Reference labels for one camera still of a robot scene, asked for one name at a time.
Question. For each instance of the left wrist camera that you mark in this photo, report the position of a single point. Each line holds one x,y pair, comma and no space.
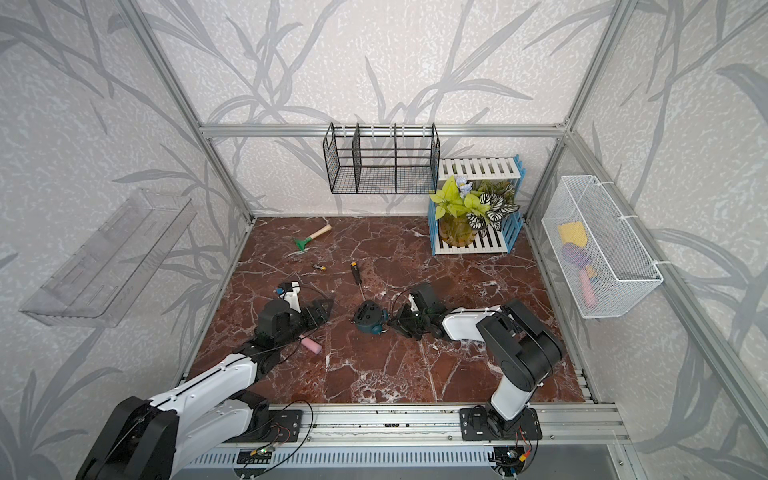
289,291

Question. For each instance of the green wooden-handled garden tool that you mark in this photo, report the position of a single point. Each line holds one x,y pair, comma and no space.
302,244

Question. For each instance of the clear plastic wall shelf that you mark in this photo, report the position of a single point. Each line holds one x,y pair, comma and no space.
97,286

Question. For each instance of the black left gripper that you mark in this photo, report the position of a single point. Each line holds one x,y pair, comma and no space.
317,311

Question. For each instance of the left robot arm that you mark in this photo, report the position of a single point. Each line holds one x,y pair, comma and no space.
157,437

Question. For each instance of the blue white slatted wooden shelf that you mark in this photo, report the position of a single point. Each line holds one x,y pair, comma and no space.
476,169

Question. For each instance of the teal alarm clock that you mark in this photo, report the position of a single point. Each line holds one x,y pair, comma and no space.
370,318

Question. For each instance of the black wire wall basket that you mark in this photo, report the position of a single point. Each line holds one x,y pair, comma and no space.
382,160

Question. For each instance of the white wire mesh basket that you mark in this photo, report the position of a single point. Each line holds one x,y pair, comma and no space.
622,271

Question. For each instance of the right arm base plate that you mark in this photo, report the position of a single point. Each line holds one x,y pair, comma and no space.
481,423

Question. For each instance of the yellow toy spade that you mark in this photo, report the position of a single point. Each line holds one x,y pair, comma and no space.
574,233

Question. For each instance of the glass vase with plants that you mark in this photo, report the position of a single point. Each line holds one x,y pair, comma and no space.
463,209

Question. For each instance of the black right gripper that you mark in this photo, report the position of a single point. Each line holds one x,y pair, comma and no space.
399,322

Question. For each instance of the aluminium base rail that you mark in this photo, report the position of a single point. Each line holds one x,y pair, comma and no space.
395,425

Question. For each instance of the black yellow screwdriver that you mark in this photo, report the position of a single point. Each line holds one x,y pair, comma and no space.
357,278

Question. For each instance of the purple pink toy shovel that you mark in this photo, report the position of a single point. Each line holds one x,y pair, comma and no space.
579,257

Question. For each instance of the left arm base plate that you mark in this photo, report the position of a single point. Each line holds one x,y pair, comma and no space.
281,426

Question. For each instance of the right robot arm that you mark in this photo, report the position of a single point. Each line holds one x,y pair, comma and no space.
523,347

